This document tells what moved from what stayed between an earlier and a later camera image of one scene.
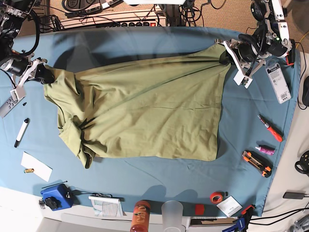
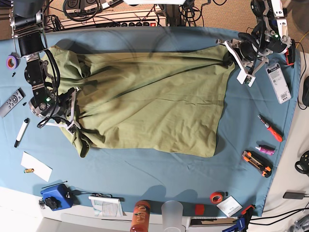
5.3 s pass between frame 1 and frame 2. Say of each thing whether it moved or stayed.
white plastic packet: stayed
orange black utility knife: stayed
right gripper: moved
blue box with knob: stayed
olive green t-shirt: moved
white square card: stayed
